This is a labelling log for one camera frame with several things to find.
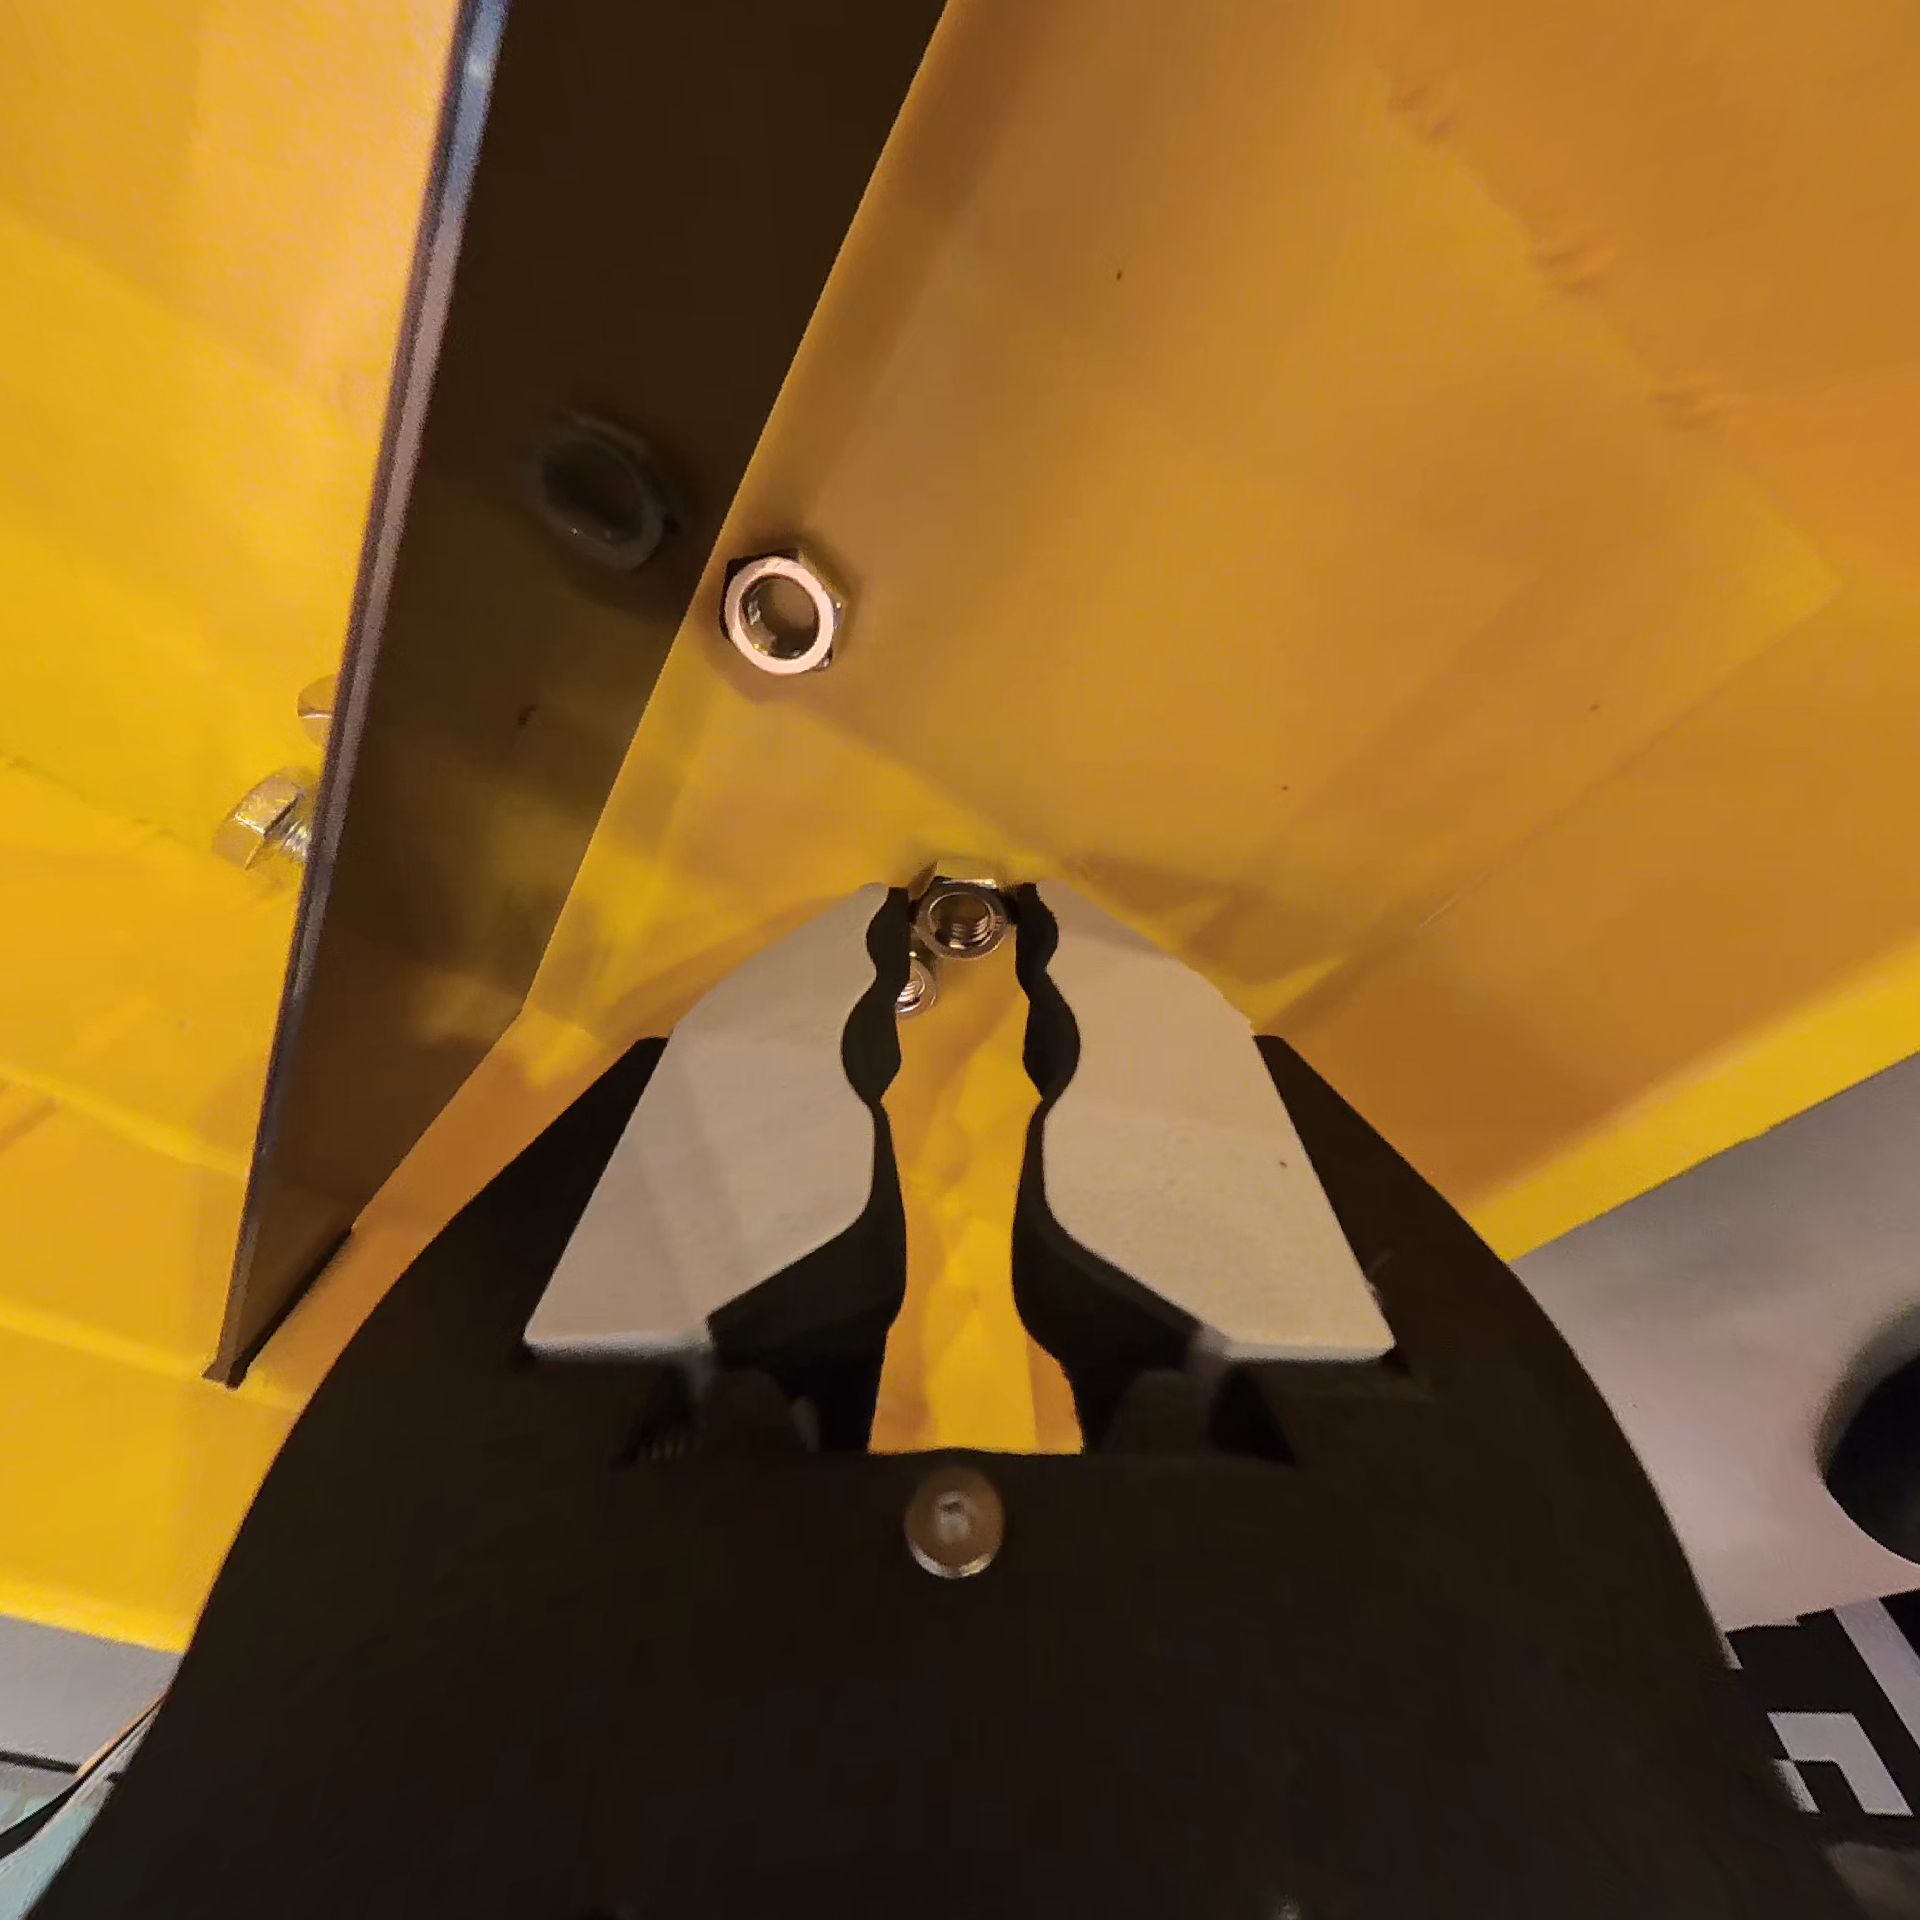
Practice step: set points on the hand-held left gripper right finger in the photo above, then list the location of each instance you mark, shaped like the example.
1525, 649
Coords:
1201, 1184

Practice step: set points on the silver hex nut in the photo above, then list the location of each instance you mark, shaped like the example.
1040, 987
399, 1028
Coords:
735, 622
914, 998
933, 938

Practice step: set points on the black bin divider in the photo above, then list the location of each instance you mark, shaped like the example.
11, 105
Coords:
599, 224

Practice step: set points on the yellow plastic bin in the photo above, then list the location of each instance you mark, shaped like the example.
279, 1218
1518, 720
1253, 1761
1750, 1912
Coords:
1275, 450

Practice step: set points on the silver hex bolt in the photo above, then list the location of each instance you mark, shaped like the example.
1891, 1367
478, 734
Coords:
254, 826

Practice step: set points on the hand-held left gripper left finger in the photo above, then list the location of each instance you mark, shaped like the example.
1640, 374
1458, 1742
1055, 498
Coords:
720, 1170

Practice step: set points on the black white printed marker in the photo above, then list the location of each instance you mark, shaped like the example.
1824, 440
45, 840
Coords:
1875, 1641

